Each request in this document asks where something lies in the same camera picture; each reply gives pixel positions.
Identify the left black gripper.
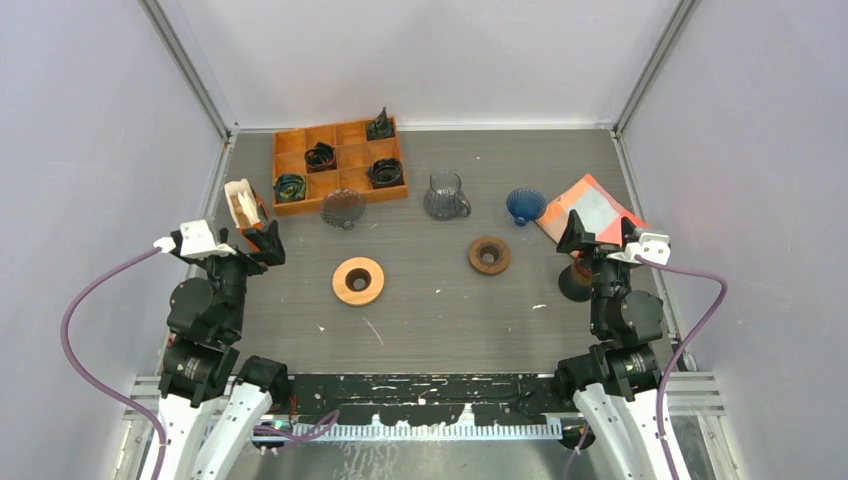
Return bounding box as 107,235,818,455
198,218,284,335

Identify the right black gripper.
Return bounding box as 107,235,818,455
556,208,640,332

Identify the clear smoky glass dripper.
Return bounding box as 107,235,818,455
319,188,366,231

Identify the light wooden dripper ring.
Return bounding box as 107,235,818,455
331,256,386,308

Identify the grey glass server jug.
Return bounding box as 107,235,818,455
423,171,472,220

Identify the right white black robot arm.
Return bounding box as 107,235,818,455
554,210,690,479

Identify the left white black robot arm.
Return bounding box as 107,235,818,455
142,220,293,479

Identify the orange filter holder box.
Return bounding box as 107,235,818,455
223,178,272,253

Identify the blue glass dripper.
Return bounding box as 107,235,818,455
505,188,547,227

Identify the orange grey folded cloth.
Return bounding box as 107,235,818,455
535,174,647,244

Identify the stack of paper filters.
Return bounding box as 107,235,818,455
225,184,261,229

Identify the black round base disc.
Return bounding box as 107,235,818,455
558,264,592,302

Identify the rolled black tie middle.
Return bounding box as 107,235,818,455
303,141,337,173

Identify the orange wooden compartment tray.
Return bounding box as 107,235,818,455
271,119,409,216

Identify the rolled black tie right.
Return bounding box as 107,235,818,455
367,157,404,189

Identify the rolled black tie back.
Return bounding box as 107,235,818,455
365,107,395,141

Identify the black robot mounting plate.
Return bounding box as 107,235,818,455
272,373,577,427

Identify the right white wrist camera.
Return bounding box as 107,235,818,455
607,228,671,265

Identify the dark wooden dripper ring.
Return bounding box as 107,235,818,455
468,236,513,277

